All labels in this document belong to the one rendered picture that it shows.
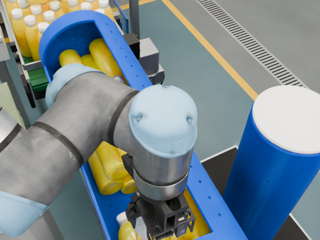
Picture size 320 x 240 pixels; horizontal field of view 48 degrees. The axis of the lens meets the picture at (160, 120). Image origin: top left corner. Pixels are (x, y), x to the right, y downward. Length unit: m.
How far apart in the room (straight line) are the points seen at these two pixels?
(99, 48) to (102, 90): 0.77
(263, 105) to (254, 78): 1.63
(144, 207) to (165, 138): 0.21
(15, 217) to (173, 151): 0.17
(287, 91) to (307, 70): 1.76
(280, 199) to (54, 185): 1.06
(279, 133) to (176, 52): 1.91
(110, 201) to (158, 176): 0.60
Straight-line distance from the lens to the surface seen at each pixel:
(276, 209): 1.45
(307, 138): 1.17
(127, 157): 0.62
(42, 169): 0.40
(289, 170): 1.21
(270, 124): 1.17
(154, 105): 0.39
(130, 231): 0.91
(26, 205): 0.40
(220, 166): 2.10
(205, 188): 0.80
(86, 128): 0.42
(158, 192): 0.47
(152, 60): 1.64
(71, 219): 2.13
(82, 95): 0.43
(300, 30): 3.42
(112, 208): 1.01
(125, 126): 0.41
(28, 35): 1.48
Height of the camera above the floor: 1.91
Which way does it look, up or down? 51 degrees down
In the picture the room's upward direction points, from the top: 1 degrees clockwise
